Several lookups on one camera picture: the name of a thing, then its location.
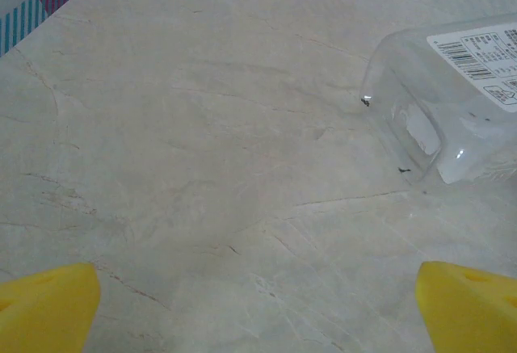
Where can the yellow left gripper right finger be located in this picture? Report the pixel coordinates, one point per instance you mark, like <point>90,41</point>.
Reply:
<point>472,316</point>

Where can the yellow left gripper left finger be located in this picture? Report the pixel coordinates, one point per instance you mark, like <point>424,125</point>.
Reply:
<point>44,312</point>

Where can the clear bottle with white label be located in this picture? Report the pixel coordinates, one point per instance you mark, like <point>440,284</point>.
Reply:
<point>404,86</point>

